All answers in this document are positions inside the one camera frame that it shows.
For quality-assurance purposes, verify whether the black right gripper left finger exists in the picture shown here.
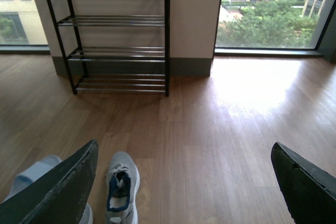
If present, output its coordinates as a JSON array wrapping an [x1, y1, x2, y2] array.
[[1, 140, 98, 223]]

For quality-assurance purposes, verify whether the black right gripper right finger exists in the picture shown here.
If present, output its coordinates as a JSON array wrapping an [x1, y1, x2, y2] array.
[[271, 142, 335, 223]]

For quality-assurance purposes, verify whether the grey knit sneaker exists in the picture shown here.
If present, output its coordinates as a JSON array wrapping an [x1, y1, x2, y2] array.
[[106, 152, 140, 224]]

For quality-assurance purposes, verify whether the black metal shoe rack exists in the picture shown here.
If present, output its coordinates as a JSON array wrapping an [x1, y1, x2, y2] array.
[[46, 0, 170, 96]]

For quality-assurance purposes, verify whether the light blue slide sandal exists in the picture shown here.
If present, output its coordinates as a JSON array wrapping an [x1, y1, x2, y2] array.
[[3, 155, 62, 202]]

